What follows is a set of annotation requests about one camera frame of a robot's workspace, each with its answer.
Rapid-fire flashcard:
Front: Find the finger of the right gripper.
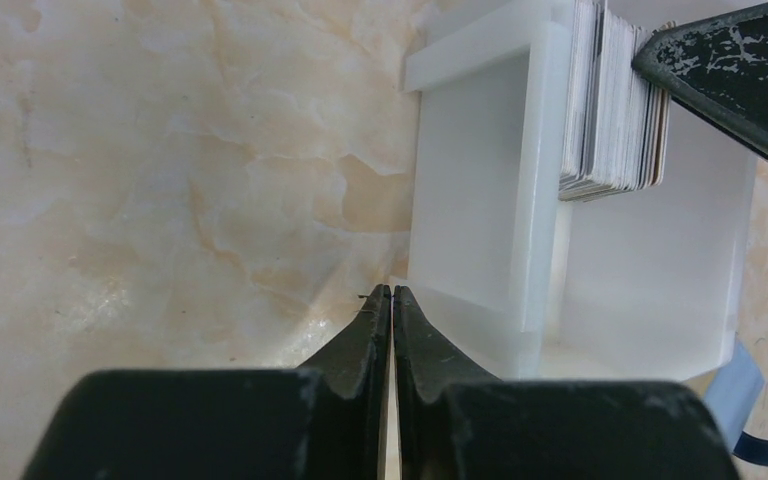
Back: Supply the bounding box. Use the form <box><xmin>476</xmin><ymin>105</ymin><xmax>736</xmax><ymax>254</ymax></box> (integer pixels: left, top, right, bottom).
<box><xmin>632</xmin><ymin>2</ymin><xmax>768</xmax><ymax>161</ymax></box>

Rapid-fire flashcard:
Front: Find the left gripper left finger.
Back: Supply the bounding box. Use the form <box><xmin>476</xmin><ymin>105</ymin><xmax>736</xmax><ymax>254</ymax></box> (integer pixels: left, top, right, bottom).
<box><xmin>24</xmin><ymin>285</ymin><xmax>391</xmax><ymax>479</ymax></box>

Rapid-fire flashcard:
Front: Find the white plastic card tray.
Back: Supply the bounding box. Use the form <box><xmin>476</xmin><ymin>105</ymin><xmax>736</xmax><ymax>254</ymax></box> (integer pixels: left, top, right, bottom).
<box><xmin>404</xmin><ymin>1</ymin><xmax>756</xmax><ymax>381</ymax></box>

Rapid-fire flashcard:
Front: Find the stack of grey cards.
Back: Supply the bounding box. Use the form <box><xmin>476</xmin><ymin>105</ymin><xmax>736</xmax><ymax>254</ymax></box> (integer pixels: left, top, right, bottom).
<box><xmin>559</xmin><ymin>1</ymin><xmax>671</xmax><ymax>202</ymax></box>

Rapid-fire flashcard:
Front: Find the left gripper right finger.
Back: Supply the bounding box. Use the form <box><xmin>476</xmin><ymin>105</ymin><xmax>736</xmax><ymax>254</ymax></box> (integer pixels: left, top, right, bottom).
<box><xmin>393</xmin><ymin>286</ymin><xmax>738</xmax><ymax>479</ymax></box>

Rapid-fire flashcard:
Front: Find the navy blue card holder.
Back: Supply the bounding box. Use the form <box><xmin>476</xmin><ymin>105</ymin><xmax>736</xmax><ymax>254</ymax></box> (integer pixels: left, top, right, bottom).
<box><xmin>703</xmin><ymin>339</ymin><xmax>768</xmax><ymax>468</ymax></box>

